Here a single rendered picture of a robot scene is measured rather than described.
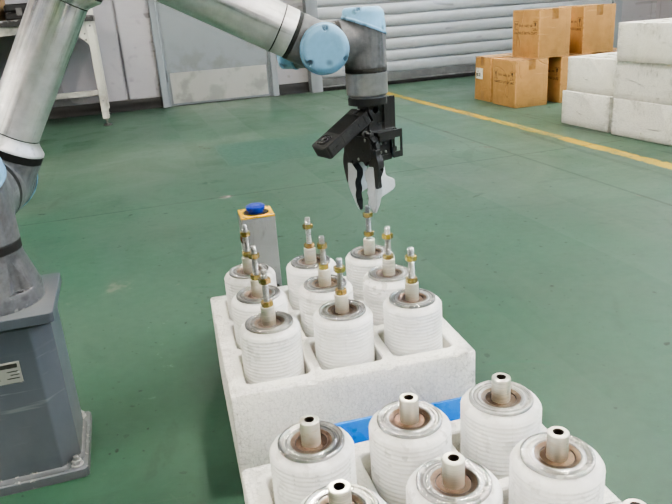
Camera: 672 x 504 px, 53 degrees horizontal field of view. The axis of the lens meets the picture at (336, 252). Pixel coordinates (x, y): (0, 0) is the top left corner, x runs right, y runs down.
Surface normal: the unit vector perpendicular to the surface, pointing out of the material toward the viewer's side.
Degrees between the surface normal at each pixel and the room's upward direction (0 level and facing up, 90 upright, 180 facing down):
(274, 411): 90
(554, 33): 90
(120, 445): 0
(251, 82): 90
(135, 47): 90
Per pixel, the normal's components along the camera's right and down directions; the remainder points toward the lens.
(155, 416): -0.07, -0.94
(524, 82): 0.29, 0.31
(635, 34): -0.95, 0.17
